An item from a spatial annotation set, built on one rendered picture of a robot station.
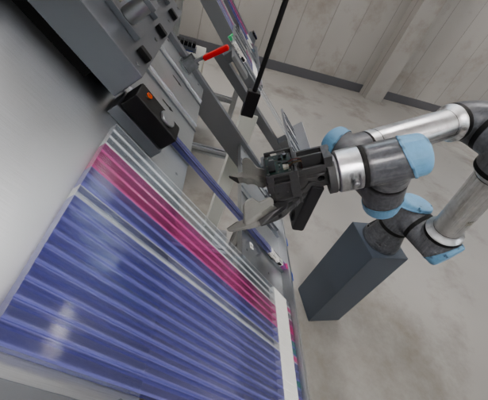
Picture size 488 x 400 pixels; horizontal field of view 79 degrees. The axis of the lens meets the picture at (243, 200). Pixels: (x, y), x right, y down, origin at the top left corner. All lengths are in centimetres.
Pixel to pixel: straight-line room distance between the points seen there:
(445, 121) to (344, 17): 385
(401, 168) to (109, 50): 44
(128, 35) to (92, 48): 5
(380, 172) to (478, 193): 49
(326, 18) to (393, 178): 406
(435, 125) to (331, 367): 114
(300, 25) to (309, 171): 397
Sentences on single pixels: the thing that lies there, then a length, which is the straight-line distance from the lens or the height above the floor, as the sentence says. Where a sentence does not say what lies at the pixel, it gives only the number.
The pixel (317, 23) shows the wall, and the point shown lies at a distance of 450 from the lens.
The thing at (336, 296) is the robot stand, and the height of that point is 25.
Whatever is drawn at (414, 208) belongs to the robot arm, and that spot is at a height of 77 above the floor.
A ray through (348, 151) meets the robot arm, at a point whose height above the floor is 107.
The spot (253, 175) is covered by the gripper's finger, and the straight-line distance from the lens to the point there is 60.
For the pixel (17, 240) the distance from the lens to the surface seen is 27.
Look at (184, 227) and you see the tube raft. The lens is 41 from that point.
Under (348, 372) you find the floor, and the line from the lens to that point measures 163.
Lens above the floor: 128
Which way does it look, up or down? 40 degrees down
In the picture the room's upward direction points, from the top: 23 degrees clockwise
